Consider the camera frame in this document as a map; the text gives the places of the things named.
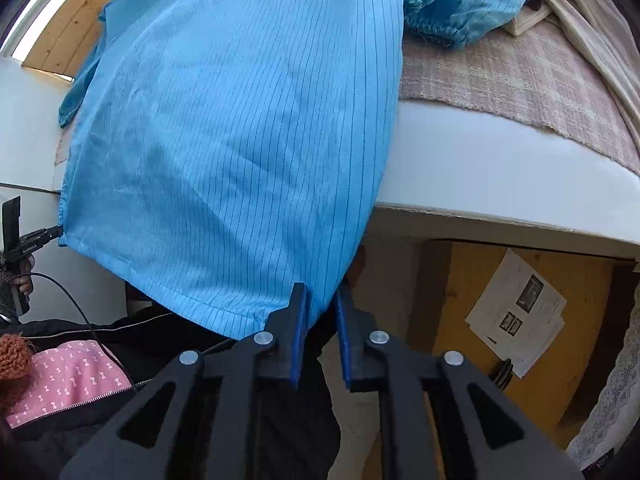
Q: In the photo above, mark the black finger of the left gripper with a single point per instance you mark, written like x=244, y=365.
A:
x=31, y=242

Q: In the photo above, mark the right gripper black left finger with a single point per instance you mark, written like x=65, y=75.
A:
x=197, y=417

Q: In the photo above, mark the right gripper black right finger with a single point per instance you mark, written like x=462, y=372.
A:
x=440, y=416

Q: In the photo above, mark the blue striped work jacket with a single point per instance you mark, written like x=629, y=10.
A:
x=225, y=150

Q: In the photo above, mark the rust knitted sleeve cuff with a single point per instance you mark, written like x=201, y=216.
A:
x=15, y=370

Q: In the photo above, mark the pink bow-print shirt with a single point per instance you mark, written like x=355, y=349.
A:
x=74, y=373

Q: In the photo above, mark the black zip jacket worn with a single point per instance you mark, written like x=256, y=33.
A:
x=297, y=435

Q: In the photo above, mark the printed paper sheet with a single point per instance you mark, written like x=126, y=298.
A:
x=518, y=315

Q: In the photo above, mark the white lace cloth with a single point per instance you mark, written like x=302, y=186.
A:
x=611, y=431

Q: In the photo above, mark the wooden plank panel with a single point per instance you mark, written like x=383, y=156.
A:
x=67, y=39

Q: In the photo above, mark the pink plaid table mat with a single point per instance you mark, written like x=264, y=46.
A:
x=537, y=79

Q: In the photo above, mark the beige garment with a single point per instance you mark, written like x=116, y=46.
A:
x=601, y=34

